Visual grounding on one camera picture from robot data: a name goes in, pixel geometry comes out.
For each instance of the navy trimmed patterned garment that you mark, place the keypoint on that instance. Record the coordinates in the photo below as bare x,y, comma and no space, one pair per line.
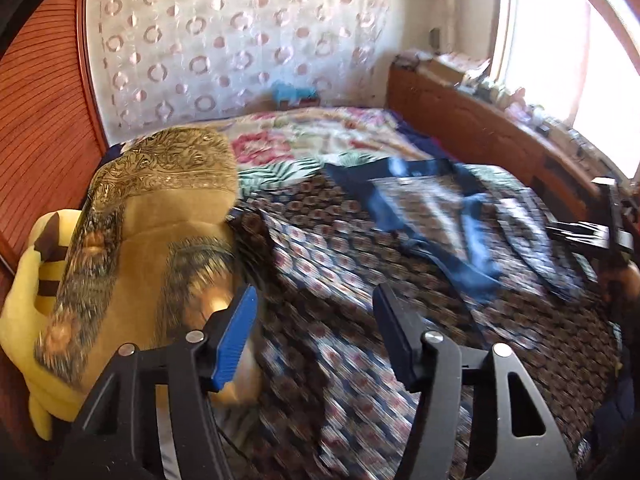
470,240

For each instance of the white circle patterned curtain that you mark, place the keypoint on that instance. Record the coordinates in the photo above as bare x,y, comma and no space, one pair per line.
240,35

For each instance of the dark patterned cloth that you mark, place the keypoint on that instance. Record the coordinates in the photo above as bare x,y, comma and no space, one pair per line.
320,270

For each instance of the wooden bed headboard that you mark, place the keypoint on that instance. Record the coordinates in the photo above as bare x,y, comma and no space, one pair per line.
480,125

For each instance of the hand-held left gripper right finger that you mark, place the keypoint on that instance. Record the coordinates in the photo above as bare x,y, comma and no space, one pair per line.
395,340

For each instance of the floral leaf print blanket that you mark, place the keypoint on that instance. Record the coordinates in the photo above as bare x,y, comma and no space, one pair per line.
310,140

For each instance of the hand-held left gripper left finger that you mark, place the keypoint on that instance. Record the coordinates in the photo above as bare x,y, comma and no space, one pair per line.
232,340

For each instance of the small blue toy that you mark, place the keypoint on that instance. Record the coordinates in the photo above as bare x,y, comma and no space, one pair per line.
292,94

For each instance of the navy bed sheet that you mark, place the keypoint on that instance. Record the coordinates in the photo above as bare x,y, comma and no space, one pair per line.
417,137

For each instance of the bright window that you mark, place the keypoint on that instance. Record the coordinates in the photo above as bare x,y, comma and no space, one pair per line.
545,45

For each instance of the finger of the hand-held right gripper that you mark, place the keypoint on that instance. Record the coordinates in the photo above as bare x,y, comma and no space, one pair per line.
580,238

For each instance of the row of small clutter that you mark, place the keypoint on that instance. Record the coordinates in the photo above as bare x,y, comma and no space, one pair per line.
500,92

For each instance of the gold embroidered cushion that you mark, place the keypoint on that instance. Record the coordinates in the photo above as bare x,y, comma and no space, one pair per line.
145,240

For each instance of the yellow striped plush toy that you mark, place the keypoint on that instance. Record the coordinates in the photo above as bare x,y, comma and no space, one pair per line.
30,310

